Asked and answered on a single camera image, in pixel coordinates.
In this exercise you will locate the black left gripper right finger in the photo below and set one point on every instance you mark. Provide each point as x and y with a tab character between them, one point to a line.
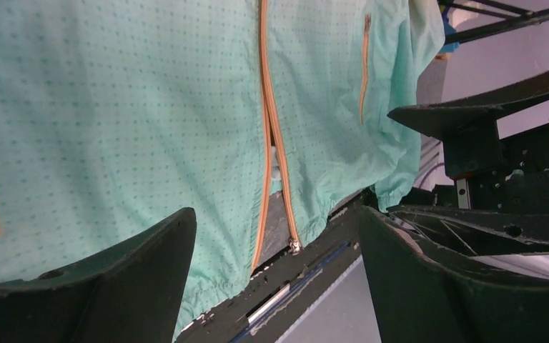
423	292

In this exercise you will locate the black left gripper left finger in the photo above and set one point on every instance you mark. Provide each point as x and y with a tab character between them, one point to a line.
130	292

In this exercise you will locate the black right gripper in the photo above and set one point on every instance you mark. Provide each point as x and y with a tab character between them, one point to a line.
509	175

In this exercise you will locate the orange and teal gradient jacket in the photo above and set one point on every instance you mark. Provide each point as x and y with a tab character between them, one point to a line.
115	114

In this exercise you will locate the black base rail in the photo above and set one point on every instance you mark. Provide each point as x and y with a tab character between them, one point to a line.
288	281

